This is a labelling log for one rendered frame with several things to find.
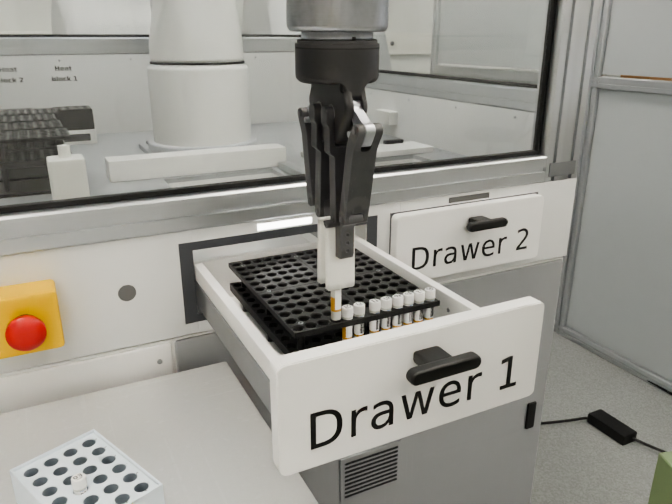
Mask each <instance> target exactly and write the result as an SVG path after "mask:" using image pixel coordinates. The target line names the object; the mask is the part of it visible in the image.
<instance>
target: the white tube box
mask: <svg viewBox="0 0 672 504"><path fill-rule="evenodd" d="M77 473H84V474H85V475H86V480H87V492H86V493H84V494H82V495H74V491H73V488H72V484H71V478H72V476H73V475H75V474H77ZM10 476H11V480H12V485H13V489H14V494H15V498H16V502H17V503H18V504H165V499H164V491H163V484H162V483H161V482H160V481H158V480H157V479H156V478H155V477H153V476H152V475H151V474H150V473H148V472H147V471H146V470H145V469H143V468H142V467H141V466H140V465H138V464H137V463H136V462H135V461H133V460H132V459H131V458H130V457H128V456H127V455H126V454H125V453H123V452H122V451H121V450H120V449H118V448H117V447H116V446H115V445H113V444H112V443H111V442H110V441H108V440H107V439H106V438H105V437H103V436H102V435H101V434H100V433H98V432H97V431H96V430H95V429H92V430H90V431H88V432H86V433H84V434H82V435H80V436H78V437H76V438H74V439H72V440H70V441H68V442H66V443H64V444H62V445H60V446H58V447H56V448H54V449H51V450H49V451H47V452H45V453H43V454H41V455H39V456H37V457H35V458H33V459H31V460H29V461H27V462H25V463H23V464H21V465H19V466H17V467H15V468H13V469H11V470H10Z"/></svg>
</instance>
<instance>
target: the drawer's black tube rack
mask: <svg viewBox="0 0 672 504"><path fill-rule="evenodd" d="M228 266H229V268H230V269H231V270H232V271H233V273H234V274H235V275H236V276H237V277H238V278H239V279H240V280H241V282H235V283H230V291H231V292H232V293H233V294H234V296H235V297H236V298H237V299H238V300H239V302H240V303H241V304H242V305H243V312H249V313H250V315H251V316H252V317H253V318H254V319H255V320H256V322H257V323H258V324H259V325H260V326H261V328H262V329H263V330H264V331H265V332H266V333H267V338H268V342H274V343H275V344H276V345H277V346H278V348H279V349H280V350H281V351H282V352H283V354H284V355H285V354H289V353H293V352H298V351H302V350H306V349H310V348H314V347H318V346H323V345H327V344H331V343H335V342H339V341H342V328H340V329H336V330H331V331H327V332H323V333H318V334H314V335H310V336H305V337H301V338H297V339H295V338H294V337H293V336H292V335H291V334H290V333H289V332H288V326H290V325H294V324H303V323H304V322H308V321H313V320H317V319H322V318H327V317H331V291H328V290H327V289H326V284H325V283H324V284H320V283H319V282H318V281H317V248H316V249H310V250H304V251H298V252H292V253H286V254H280V255H274V256H268V257H261V258H255V259H249V260H243V261H237V262H231V263H228ZM415 290H422V289H420V288H419V287H417V286H416V285H414V284H412V283H411V282H409V281H407V280H406V279H404V278H403V277H401V276H399V275H398V274H396V273H395V272H393V271H391V270H390V269H388V268H387V267H385V266H383V265H382V264H380V263H379V262H377V261H375V260H374V259H372V258H371V257H369V256H367V255H366V254H364V253H363V252H361V251H359V250H358V249H356V248H355V284H354V286H352V287H347V288H342V289H341V314H342V306H344V305H351V306H353V305H354V303H356V302H362V303H364V304H365V310H366V309H368V308H369V301H370V300H371V299H378V300H380V301H381V298H382V297H385V296H387V297H391V298H392V296H393V295H395V294H400V295H402V296H403V293H404V292H412V293H414V291H415Z"/></svg>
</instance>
